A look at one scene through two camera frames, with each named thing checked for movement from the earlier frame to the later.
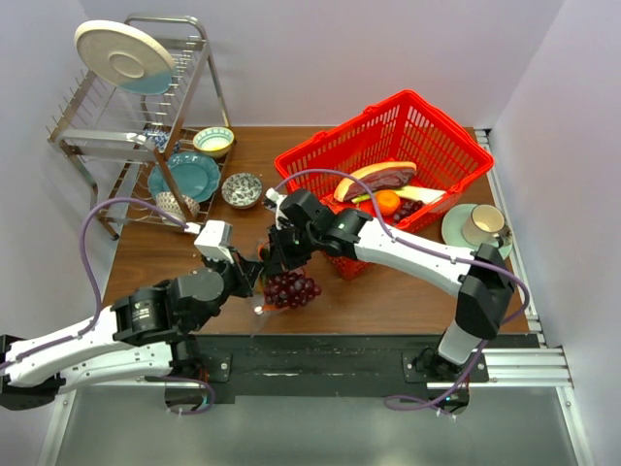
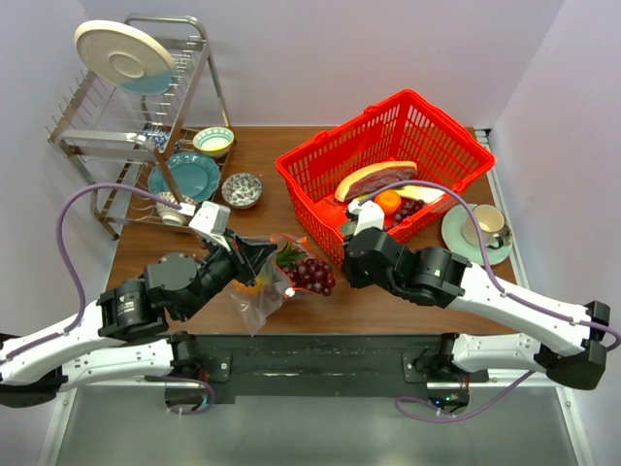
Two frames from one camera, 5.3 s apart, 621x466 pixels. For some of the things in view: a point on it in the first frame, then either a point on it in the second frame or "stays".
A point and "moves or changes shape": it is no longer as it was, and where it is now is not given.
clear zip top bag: [280, 290] moves or changes shape
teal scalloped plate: [195, 175] stays
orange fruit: [388, 202] stays
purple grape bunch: [290, 289] → [313, 274]
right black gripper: [280, 258] → [353, 278]
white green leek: [421, 194] stays
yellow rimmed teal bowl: [213, 142] stays
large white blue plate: [126, 56] stays
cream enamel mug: [484, 223] stays
